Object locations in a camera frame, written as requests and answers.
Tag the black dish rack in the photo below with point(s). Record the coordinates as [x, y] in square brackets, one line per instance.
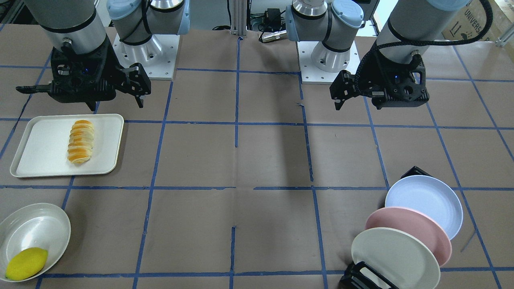
[415, 170]

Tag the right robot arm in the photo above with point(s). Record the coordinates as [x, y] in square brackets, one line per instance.
[135, 21]

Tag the pink plate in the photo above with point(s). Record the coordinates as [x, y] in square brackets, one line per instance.
[418, 225]

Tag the silver cylindrical connector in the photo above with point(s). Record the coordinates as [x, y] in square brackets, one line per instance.
[273, 37]

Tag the orange striped bread roll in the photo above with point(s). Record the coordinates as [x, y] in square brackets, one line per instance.
[81, 142]

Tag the aluminium frame post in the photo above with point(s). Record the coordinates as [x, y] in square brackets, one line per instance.
[238, 17]

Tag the white shallow bowl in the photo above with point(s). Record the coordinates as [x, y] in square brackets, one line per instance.
[36, 227]

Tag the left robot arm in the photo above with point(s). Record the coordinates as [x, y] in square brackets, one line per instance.
[412, 25]

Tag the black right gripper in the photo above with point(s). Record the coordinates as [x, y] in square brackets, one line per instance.
[109, 60]

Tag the cardboard box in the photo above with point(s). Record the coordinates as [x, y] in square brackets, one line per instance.
[471, 19]

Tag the yellow lemon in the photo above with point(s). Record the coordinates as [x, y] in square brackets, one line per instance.
[26, 264]

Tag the cream plate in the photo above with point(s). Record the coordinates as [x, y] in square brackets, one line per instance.
[401, 258]

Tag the black power adapter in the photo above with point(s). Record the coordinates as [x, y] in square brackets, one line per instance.
[272, 17]

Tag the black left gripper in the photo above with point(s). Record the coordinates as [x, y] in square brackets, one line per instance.
[374, 71]

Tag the white rectangular tray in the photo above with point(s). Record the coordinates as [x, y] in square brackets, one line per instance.
[43, 146]

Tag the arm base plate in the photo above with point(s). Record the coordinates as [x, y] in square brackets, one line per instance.
[157, 56]
[321, 70]

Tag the blue plate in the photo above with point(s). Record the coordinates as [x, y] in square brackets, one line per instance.
[430, 196]

